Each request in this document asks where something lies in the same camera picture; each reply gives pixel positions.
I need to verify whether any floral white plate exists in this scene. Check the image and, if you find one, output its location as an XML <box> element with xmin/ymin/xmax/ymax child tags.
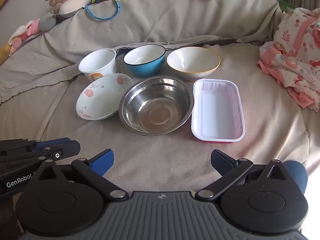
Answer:
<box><xmin>76</xmin><ymin>73</ymin><xmax>134</xmax><ymax>121</ymax></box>

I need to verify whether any stainless steel bowl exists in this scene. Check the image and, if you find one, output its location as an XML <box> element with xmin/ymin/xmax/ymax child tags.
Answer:
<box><xmin>119</xmin><ymin>76</ymin><xmax>195</xmax><ymax>136</ymax></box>

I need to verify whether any white plush toy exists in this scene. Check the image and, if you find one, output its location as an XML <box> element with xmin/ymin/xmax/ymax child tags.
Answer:
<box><xmin>58</xmin><ymin>0</ymin><xmax>91</xmax><ymax>18</ymax></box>

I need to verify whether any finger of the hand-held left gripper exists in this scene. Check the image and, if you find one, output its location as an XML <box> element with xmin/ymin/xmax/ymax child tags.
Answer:
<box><xmin>27</xmin><ymin>137</ymin><xmax>75</xmax><ymax>152</ymax></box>
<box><xmin>46</xmin><ymin>141</ymin><xmax>81</xmax><ymax>160</ymax></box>

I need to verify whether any brown bear plush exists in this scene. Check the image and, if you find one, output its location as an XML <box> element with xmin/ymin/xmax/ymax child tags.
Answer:
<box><xmin>46</xmin><ymin>0</ymin><xmax>70</xmax><ymax>14</ymax></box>

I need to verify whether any blue strap loop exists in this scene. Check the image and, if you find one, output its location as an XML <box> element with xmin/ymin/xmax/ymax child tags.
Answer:
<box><xmin>85</xmin><ymin>0</ymin><xmax>122</xmax><ymax>20</ymax></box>

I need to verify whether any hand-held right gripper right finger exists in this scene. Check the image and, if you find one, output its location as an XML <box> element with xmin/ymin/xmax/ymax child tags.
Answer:
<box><xmin>195</xmin><ymin>149</ymin><xmax>288</xmax><ymax>202</ymax></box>

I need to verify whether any yellow plush toy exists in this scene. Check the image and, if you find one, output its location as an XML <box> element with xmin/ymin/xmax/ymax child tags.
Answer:
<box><xmin>0</xmin><ymin>42</ymin><xmax>12</xmax><ymax>66</ymax></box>

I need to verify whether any blue bowl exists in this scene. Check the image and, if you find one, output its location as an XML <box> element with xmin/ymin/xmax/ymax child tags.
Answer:
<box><xmin>123</xmin><ymin>44</ymin><xmax>167</xmax><ymax>78</ymax></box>

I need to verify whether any grey plush toy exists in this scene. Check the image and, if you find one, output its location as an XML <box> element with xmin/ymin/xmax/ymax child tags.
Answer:
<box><xmin>39</xmin><ymin>12</ymin><xmax>57</xmax><ymax>32</ymax></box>

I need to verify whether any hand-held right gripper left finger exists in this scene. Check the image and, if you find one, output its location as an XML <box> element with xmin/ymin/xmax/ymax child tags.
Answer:
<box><xmin>37</xmin><ymin>149</ymin><xmax>128</xmax><ymax>201</ymax></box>

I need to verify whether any grey sofa cover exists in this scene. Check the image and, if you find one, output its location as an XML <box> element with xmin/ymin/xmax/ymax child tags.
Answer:
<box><xmin>0</xmin><ymin>0</ymin><xmax>320</xmax><ymax>195</ymax></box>

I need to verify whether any white bowl with yellow rim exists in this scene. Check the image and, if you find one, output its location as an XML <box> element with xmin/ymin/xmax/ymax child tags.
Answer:
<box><xmin>167</xmin><ymin>46</ymin><xmax>221</xmax><ymax>82</ymax></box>

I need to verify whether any white plastic tray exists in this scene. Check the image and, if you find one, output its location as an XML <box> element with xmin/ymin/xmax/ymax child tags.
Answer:
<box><xmin>191</xmin><ymin>79</ymin><xmax>246</xmax><ymax>143</ymax></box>

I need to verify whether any pink floral quilt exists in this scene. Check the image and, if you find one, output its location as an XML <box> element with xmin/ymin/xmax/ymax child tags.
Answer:
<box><xmin>257</xmin><ymin>7</ymin><xmax>320</xmax><ymax>112</ymax></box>

